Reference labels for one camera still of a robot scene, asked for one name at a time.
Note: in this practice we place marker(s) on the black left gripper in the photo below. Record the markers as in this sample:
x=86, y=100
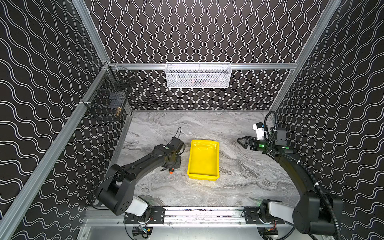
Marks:
x=172, y=163

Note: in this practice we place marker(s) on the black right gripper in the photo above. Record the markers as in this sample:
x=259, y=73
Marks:
x=251, y=143

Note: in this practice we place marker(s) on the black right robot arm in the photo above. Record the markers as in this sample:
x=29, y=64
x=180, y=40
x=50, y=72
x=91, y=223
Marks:
x=317, y=212

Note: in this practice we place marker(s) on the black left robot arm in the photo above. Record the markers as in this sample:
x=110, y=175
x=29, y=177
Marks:
x=116, y=191

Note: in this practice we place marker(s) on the yellow plastic bin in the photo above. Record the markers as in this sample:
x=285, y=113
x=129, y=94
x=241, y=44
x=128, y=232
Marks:
x=204, y=160

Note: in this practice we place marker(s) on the brass fitting in basket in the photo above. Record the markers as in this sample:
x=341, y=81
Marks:
x=118, y=111

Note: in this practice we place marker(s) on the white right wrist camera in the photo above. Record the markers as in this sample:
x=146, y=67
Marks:
x=259, y=128

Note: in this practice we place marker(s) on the aluminium front rail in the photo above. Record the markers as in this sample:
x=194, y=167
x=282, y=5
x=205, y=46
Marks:
x=185, y=217

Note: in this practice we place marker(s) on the black wire wall basket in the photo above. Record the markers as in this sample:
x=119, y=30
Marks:
x=112, y=92

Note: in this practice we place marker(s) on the clear mesh wall basket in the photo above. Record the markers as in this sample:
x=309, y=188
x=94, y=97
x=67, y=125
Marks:
x=194, y=75

